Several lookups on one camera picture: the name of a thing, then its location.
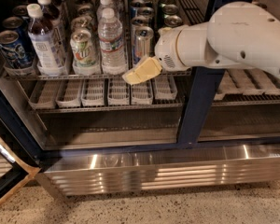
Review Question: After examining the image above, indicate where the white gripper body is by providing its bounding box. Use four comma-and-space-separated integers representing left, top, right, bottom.
155, 26, 188, 72

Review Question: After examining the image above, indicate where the red bull can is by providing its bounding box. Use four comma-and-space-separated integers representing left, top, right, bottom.
133, 26, 154, 65
137, 7, 155, 28
130, 0, 146, 19
131, 16, 149, 37

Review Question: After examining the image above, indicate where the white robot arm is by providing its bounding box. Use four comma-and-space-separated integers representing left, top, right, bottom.
122, 2, 280, 85

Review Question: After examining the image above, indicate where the green soda can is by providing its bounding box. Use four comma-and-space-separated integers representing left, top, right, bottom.
164, 15, 183, 28
161, 4, 178, 19

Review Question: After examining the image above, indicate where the front 7up can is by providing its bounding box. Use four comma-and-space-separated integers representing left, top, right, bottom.
70, 29, 98, 67

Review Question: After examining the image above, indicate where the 7up can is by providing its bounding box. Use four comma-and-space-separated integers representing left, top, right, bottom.
70, 29, 98, 67
71, 16, 92, 32

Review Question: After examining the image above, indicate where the steel fridge bottom grille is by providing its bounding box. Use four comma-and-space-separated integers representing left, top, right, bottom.
35, 144, 280, 199

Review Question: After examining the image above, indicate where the front blue pepsi can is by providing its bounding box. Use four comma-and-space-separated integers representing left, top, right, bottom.
0, 30, 33, 69

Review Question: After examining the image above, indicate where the blue pepsi can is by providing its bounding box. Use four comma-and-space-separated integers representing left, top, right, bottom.
2, 16, 31, 45
0, 30, 33, 69

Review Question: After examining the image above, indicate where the open fridge door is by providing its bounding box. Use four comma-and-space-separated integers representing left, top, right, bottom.
0, 136, 40, 206

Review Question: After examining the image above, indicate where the front clear water bottle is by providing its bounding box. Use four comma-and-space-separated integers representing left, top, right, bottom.
98, 7, 126, 74

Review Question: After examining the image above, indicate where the clear water bottle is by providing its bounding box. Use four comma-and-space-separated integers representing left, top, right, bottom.
98, 7, 126, 74
96, 0, 115, 20

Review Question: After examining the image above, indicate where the front dark tea bottle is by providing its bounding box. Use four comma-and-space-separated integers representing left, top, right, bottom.
27, 4, 64, 68

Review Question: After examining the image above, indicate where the dark tea bottle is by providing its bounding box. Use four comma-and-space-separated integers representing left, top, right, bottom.
37, 0, 65, 45
27, 4, 64, 68

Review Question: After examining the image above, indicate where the top wire shelf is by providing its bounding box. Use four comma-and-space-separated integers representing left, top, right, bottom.
4, 0, 206, 80

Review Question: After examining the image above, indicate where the wire shelf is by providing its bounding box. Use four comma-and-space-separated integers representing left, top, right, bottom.
20, 69, 280, 113
4, 0, 206, 80

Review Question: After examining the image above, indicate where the blue fridge door frame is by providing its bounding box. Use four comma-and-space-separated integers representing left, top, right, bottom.
177, 0, 252, 147

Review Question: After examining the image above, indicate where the lower wire shelf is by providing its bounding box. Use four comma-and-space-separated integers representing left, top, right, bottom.
20, 69, 280, 113

